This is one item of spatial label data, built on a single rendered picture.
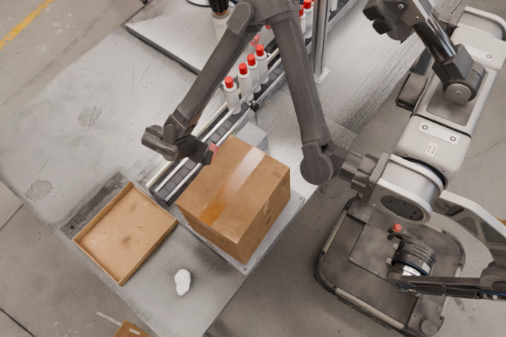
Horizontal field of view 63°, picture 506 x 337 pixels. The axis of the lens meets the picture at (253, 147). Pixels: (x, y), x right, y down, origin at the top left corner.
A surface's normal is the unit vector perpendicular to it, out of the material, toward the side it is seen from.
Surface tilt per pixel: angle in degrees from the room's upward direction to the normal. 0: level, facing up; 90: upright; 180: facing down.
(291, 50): 48
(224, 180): 0
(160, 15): 0
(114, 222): 0
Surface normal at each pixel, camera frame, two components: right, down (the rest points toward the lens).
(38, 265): -0.08, -0.48
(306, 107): -0.40, 0.28
